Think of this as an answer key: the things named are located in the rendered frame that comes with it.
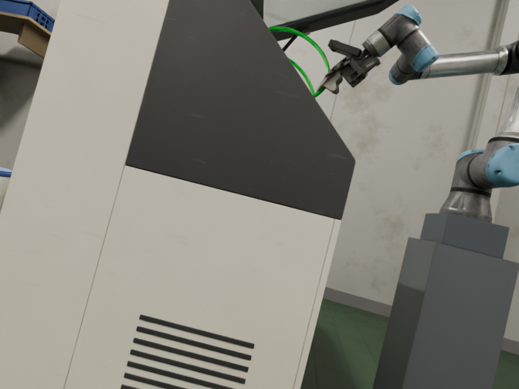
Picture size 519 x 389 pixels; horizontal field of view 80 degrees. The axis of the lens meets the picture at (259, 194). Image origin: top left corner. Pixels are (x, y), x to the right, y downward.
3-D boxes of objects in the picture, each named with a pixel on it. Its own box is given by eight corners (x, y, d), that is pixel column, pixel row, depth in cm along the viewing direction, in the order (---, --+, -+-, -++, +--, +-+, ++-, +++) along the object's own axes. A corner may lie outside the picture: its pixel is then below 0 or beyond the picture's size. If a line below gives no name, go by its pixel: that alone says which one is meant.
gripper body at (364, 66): (347, 84, 102) (380, 57, 97) (332, 65, 103) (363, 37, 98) (351, 89, 108) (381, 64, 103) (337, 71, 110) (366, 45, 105)
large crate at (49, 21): (53, 37, 359) (58, 21, 360) (26, 18, 324) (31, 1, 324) (18, 30, 366) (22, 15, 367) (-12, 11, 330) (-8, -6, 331)
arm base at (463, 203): (474, 224, 111) (480, 197, 111) (502, 225, 96) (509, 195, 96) (431, 214, 113) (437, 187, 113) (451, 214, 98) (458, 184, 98)
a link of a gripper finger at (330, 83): (322, 99, 105) (345, 80, 102) (312, 86, 106) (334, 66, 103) (323, 101, 108) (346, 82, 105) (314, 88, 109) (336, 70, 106)
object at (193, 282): (266, 530, 76) (342, 220, 79) (40, 470, 77) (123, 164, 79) (262, 374, 146) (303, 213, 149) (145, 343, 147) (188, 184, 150)
